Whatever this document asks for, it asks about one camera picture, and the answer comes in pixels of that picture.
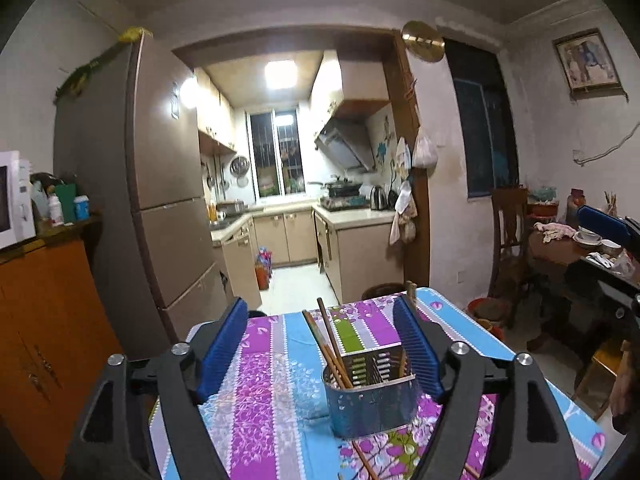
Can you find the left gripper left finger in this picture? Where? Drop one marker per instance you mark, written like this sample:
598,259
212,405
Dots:
113,440

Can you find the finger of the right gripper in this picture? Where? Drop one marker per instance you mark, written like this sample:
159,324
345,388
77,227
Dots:
625,232

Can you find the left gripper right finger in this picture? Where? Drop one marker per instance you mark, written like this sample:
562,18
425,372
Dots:
529,438

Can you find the wooden chopstick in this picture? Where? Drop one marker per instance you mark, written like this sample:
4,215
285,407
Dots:
411,293
344,379
324,349
471,471
402,364
365,463

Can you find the kitchen window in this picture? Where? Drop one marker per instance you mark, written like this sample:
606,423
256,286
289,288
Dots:
277,155

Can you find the dark wooden dining table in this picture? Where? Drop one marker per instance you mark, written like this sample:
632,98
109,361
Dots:
561,268

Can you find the orange wooden cabinet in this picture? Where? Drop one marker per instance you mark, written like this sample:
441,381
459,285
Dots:
55,339

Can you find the wooden chair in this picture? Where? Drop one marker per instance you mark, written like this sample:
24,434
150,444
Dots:
510,242

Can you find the red plastic basin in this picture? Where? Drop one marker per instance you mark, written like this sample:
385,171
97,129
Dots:
490,313

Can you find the blue perforated utensil holder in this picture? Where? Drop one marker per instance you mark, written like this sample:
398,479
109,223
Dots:
378,400

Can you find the dark window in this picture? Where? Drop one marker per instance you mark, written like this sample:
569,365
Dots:
491,157

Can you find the floral striped tablecloth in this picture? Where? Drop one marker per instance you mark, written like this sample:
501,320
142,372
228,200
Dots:
270,418

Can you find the framed elephant picture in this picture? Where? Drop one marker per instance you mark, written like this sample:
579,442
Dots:
587,65

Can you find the hanging white plastic bag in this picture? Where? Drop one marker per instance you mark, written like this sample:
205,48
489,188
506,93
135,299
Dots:
425,154

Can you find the brown ceramic jar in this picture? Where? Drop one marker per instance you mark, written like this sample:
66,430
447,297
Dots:
380,290

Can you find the hanging towel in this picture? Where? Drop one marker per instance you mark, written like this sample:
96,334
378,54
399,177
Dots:
403,227

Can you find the white medicine bottle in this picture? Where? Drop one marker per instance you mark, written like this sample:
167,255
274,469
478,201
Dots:
55,210

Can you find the white microwave oven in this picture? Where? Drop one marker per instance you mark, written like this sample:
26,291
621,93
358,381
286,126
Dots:
17,219

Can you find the blue lidded cup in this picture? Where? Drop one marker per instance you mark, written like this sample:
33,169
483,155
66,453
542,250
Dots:
81,207

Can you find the electric kettle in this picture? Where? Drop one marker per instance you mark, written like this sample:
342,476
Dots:
378,198

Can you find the green container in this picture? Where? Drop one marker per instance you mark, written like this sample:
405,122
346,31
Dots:
66,193

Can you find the black wok on stove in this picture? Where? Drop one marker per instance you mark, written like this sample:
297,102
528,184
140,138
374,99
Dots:
339,187

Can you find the range hood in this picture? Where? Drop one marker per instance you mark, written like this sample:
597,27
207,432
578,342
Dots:
347,143

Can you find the brown refrigerator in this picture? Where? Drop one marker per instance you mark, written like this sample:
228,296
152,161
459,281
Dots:
131,146

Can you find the round gold wall clock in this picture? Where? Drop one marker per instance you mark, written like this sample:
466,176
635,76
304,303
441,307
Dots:
423,41

